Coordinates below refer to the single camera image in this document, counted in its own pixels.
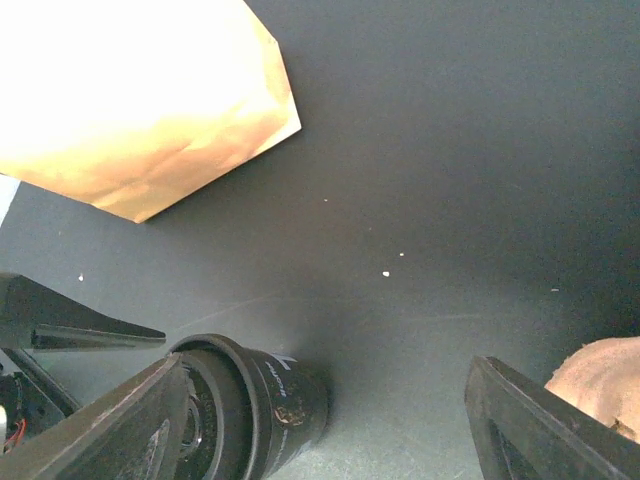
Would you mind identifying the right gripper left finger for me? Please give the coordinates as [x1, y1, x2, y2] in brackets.
[1, 354, 189, 480]

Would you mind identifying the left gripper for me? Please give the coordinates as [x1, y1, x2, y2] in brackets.
[1, 273, 166, 450]

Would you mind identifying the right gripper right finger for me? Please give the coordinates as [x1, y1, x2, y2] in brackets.
[464, 356, 639, 479]

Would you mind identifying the black paper cup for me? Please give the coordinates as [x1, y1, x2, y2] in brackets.
[157, 334, 329, 479]

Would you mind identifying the orange paper bag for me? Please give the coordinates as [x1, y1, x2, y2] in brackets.
[1, 1, 301, 223]

